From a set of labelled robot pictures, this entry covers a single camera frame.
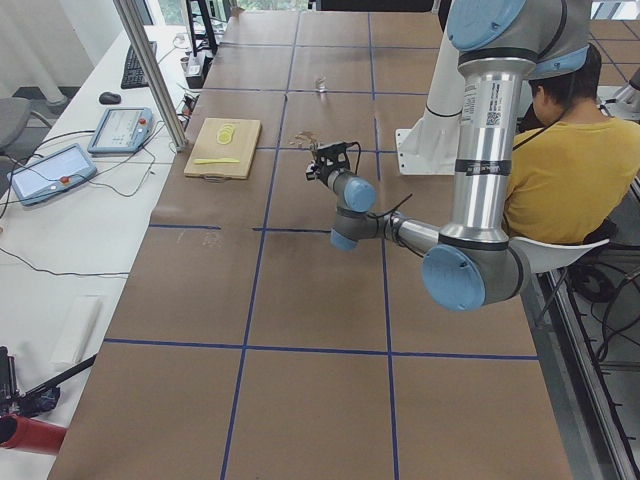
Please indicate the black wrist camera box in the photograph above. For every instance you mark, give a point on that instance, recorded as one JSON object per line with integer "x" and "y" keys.
{"x": 313, "y": 172}

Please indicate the far teach pendant tablet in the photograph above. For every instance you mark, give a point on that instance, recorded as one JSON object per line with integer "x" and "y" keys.
{"x": 121, "y": 131}

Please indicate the black keyboard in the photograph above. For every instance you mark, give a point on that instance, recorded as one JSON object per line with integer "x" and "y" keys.
{"x": 133, "y": 74}

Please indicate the person in yellow shirt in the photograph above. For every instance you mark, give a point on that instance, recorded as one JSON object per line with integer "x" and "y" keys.
{"x": 568, "y": 175}

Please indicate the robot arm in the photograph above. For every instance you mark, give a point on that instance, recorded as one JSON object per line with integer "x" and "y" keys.
{"x": 471, "y": 262}

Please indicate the teach pendant tablet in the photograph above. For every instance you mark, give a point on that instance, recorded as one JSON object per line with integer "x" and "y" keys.
{"x": 121, "y": 131}
{"x": 52, "y": 175}

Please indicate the white chair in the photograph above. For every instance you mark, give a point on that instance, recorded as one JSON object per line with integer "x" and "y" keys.
{"x": 543, "y": 257}

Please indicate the black computer mouse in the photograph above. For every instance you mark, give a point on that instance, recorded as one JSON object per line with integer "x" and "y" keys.
{"x": 109, "y": 98}

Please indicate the aluminium frame post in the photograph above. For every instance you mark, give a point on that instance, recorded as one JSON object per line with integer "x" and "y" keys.
{"x": 136, "y": 33}

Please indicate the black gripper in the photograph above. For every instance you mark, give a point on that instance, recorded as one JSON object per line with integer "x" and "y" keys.
{"x": 323, "y": 175}

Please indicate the near teach pendant tablet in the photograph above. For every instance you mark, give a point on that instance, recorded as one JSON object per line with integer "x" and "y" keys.
{"x": 52, "y": 175}

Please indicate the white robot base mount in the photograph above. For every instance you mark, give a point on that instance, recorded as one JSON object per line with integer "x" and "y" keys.
{"x": 430, "y": 146}

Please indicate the clear glass cup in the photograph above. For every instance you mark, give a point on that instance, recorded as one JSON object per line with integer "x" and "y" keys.
{"x": 320, "y": 85}

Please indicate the yellow plastic knife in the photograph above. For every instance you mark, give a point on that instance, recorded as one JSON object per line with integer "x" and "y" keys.
{"x": 222, "y": 160}

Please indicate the bamboo cutting board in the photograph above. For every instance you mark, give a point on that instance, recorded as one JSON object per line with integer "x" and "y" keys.
{"x": 242, "y": 147}

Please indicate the red cylinder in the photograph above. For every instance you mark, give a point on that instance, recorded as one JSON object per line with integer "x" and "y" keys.
{"x": 31, "y": 435}

